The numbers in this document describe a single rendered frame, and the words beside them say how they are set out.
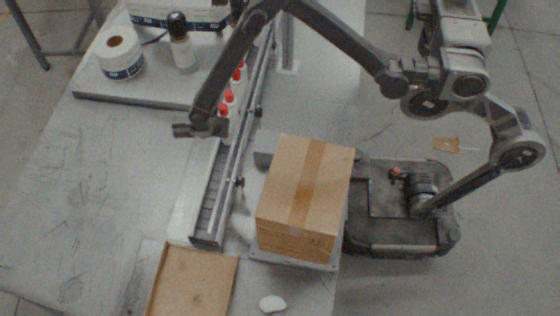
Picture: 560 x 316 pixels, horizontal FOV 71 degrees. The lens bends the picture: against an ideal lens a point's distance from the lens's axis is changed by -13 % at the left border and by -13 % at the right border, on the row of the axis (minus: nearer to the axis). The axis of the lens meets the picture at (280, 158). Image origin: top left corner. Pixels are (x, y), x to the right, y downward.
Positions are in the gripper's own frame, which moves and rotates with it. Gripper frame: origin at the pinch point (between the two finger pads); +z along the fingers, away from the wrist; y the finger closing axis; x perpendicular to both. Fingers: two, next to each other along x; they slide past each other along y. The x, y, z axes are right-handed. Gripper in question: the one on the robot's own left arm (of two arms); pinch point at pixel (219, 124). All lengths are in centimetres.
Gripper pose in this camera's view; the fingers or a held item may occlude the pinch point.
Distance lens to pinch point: 151.6
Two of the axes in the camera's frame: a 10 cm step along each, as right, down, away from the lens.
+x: -1.3, 9.8, 1.5
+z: 1.1, -1.4, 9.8
